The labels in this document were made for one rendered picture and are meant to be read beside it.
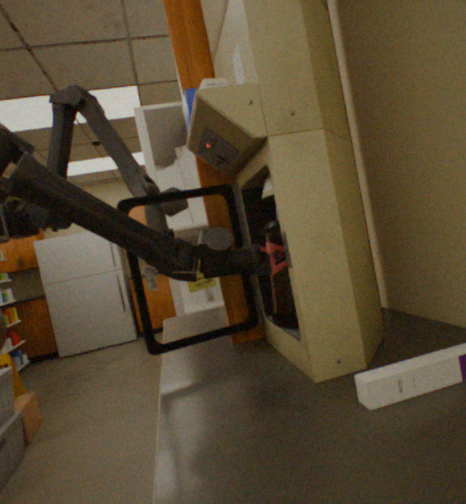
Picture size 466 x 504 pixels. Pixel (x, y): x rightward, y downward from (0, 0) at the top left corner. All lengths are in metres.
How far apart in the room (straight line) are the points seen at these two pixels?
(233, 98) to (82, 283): 5.13
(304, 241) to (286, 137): 0.19
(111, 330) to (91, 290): 0.69
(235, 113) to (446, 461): 0.59
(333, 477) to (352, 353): 0.29
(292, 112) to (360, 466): 0.57
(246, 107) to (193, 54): 0.48
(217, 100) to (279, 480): 0.59
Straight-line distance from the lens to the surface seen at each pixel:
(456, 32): 0.94
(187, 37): 1.15
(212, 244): 0.66
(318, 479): 0.49
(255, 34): 0.74
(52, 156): 1.26
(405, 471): 0.50
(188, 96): 0.88
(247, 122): 0.66
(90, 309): 5.67
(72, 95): 1.22
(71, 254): 5.67
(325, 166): 0.69
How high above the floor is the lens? 1.24
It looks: 3 degrees down
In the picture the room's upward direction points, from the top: 11 degrees counter-clockwise
